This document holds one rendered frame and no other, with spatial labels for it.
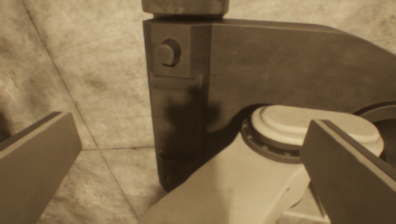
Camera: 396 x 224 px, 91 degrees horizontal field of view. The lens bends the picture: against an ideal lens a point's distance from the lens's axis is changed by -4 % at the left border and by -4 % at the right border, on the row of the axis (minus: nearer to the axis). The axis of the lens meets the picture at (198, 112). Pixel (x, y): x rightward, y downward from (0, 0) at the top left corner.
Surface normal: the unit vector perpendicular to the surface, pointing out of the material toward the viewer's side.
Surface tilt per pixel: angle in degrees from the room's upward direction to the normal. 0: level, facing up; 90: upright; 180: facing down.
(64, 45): 0
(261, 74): 0
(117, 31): 0
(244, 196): 90
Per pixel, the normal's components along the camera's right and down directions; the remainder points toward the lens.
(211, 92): -0.22, 0.48
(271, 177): 0.02, -0.87
